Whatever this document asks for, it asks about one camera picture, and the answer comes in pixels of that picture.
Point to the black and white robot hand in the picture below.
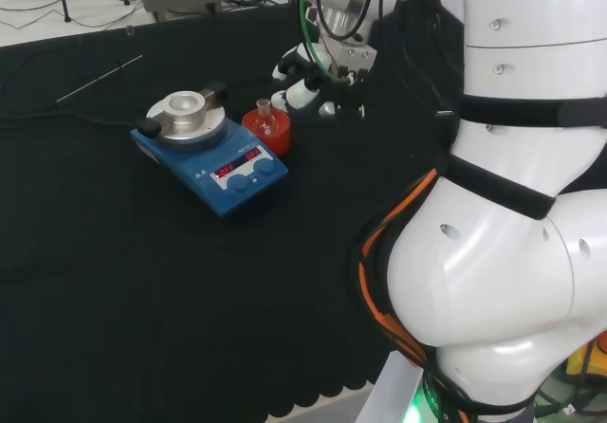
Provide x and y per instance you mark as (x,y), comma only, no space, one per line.
(303,92)

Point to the clear glass round-bottom flask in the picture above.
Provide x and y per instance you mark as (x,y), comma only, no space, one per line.
(265,122)

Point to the blue heater with steel plate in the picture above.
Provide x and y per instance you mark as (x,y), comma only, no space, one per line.
(246,183)

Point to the clear cloth clip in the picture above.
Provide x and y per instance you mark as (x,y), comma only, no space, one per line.
(130,31)

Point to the thin metal probe rod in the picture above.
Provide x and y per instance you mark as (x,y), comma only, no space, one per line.
(97,79)

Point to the black cloth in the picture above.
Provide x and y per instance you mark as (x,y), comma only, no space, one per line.
(189,276)

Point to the yellow stop button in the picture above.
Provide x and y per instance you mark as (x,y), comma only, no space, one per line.
(585,361)

